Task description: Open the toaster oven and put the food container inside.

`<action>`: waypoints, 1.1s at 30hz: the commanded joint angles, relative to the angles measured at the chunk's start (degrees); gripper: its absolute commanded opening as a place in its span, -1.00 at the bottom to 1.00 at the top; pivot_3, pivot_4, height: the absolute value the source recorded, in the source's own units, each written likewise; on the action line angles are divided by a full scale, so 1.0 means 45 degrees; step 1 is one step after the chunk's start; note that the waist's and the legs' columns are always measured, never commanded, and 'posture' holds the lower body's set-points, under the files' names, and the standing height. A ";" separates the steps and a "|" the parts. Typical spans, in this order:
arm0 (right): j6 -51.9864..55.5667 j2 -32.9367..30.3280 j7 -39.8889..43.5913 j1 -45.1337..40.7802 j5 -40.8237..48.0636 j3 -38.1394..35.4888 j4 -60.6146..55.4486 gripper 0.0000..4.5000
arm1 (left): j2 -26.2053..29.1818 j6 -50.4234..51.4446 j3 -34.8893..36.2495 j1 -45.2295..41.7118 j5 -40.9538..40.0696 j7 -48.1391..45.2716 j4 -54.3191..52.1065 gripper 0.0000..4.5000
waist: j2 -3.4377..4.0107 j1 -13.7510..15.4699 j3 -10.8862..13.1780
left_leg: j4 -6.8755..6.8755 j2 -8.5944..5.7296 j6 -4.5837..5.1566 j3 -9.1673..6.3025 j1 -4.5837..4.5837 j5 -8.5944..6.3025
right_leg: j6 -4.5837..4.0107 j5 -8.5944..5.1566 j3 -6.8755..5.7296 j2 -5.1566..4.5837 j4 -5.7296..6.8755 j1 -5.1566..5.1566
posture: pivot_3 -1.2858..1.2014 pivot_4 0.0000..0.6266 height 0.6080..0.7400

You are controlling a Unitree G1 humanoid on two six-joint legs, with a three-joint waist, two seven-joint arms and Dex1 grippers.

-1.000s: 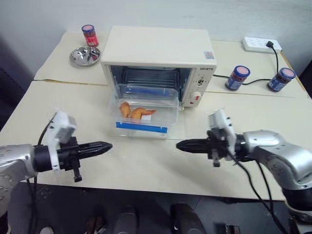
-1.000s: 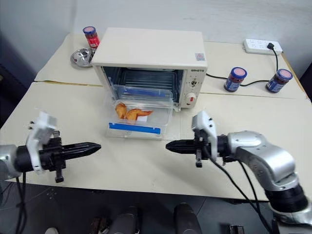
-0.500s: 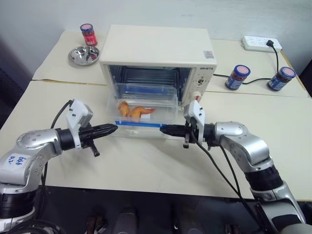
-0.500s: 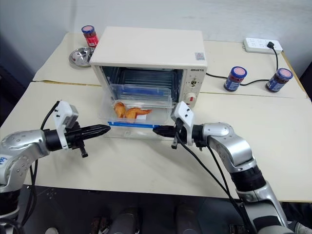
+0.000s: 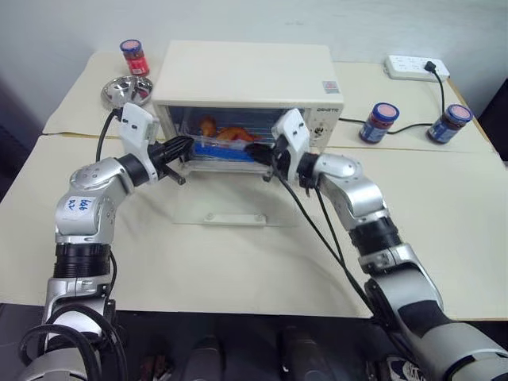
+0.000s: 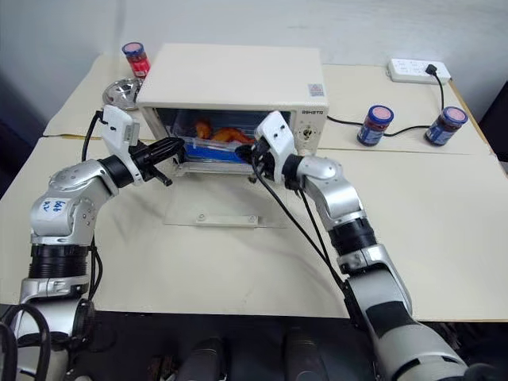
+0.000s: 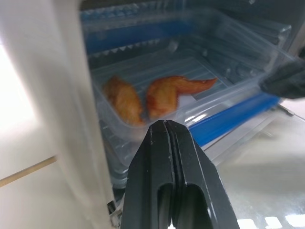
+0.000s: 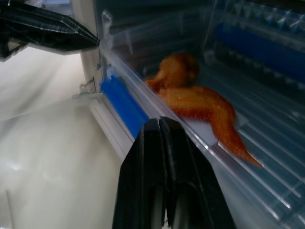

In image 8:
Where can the blue container latch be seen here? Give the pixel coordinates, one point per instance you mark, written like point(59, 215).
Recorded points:
point(124, 105)
point(252, 45)

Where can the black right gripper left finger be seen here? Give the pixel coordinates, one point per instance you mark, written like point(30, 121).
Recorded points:
point(143, 179)

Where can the clear plastic food container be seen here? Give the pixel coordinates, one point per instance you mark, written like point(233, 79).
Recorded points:
point(262, 143)

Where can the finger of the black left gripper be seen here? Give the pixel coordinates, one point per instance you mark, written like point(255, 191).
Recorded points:
point(47, 28)

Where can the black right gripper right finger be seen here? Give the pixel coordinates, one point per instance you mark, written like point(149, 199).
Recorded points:
point(195, 190)

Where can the orange fried chicken wing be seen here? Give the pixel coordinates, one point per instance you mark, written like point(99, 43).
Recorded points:
point(190, 102)

